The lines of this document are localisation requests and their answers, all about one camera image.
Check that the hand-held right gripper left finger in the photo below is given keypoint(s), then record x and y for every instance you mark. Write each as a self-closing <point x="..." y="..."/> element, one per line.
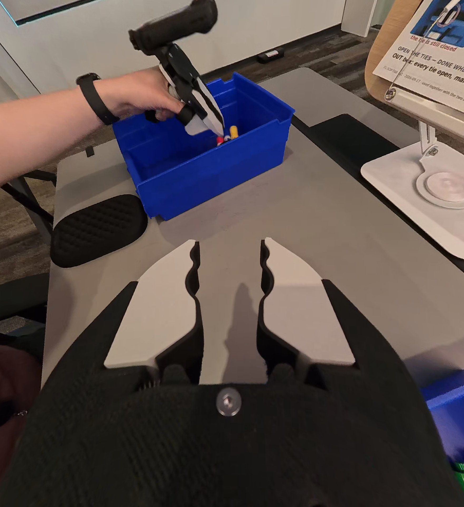
<point x="156" y="317"/>

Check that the black chair armrest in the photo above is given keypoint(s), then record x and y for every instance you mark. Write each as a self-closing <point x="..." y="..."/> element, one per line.
<point x="14" y="297"/>

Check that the yellow highlighter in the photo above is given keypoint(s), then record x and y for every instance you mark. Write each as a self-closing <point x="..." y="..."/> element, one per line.
<point x="234" y="131"/>

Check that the blue plastic bin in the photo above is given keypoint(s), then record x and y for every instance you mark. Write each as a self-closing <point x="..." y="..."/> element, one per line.
<point x="216" y="174"/>
<point x="462" y="404"/>

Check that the person's left forearm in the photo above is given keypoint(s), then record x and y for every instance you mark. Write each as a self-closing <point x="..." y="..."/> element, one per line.
<point x="26" y="138"/>

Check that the person's left hand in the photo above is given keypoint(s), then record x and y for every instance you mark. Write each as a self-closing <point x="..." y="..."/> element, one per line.
<point x="137" y="95"/>

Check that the black wrist band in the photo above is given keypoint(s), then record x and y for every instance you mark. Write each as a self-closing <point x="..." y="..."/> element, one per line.
<point x="95" y="99"/>

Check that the black device on floor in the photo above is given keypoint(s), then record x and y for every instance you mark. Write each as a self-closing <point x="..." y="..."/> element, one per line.
<point x="271" y="54"/>

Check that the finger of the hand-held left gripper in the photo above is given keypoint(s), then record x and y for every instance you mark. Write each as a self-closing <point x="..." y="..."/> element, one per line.
<point x="196" y="126"/>
<point x="210" y="107"/>

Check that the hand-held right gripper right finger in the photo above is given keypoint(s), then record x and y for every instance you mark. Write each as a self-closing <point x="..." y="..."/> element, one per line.
<point x="307" y="317"/>

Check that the printed instruction sheet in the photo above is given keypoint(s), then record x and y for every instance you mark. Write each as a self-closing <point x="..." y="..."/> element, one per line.
<point x="442" y="59"/>

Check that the black table pad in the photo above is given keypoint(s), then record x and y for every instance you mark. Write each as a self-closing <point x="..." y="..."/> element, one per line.
<point x="355" y="138"/>

